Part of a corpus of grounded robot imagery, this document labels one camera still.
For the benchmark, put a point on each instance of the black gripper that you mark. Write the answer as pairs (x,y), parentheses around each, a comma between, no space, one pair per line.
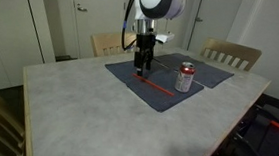
(145,43)

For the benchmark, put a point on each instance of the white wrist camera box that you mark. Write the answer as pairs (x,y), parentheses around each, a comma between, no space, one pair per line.
(164,37)

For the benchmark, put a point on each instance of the dark blue cloth placemat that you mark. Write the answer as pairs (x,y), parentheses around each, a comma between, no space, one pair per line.
(151,95)
(210,75)

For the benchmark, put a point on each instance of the tall white closet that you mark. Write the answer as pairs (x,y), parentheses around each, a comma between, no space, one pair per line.
(6,27)

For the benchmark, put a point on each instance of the red and silver soda can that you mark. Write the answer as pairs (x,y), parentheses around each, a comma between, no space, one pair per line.
(184,78)

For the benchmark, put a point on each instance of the red plastic straw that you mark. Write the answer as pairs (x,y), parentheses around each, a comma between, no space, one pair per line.
(155,86)

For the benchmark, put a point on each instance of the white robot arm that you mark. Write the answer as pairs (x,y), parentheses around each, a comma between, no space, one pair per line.
(158,2)

